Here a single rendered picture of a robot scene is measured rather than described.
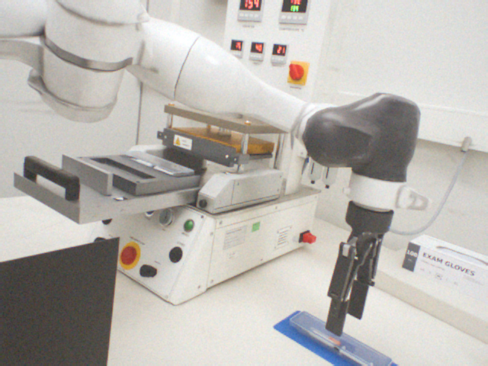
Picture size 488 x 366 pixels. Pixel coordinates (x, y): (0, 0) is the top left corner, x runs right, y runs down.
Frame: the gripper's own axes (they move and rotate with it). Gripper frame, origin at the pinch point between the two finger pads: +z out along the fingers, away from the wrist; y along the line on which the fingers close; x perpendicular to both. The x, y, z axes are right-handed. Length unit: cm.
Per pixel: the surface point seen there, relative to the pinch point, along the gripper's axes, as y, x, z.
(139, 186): 22.0, -34.5, -16.2
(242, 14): -23, -55, -54
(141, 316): 22.7, -29.6, 7.6
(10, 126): -17, -184, 1
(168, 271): 14.2, -32.8, 2.5
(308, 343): 3.6, -4.4, 7.8
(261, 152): -14.4, -35.2, -20.9
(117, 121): -70, -178, -3
